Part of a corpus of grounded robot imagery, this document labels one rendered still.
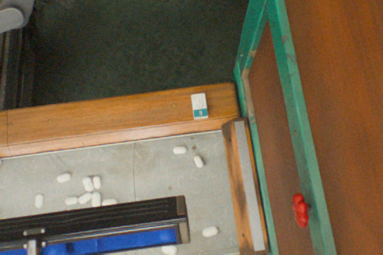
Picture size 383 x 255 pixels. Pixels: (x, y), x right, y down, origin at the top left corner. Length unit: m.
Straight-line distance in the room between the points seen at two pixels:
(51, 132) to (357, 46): 0.86
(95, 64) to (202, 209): 1.10
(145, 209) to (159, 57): 1.30
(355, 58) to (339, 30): 0.04
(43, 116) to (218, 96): 0.45
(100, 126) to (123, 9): 1.07
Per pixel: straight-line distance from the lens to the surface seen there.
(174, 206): 0.72
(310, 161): 0.56
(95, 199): 1.07
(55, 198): 1.12
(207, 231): 1.04
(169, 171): 1.07
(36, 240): 0.73
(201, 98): 1.06
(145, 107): 1.08
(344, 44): 0.43
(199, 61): 1.94
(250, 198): 0.95
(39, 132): 1.13
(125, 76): 1.94
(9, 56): 1.74
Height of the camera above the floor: 1.80
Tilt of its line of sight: 75 degrees down
